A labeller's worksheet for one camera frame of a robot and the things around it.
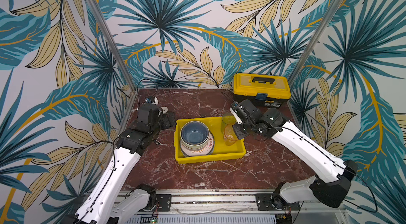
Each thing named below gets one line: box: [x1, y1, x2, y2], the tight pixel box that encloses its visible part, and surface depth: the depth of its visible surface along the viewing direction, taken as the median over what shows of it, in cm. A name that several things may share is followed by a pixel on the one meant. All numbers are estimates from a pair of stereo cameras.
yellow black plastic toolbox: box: [232, 72, 292, 109], surface depth 102 cm
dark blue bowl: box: [180, 121, 209, 146], surface depth 87 cm
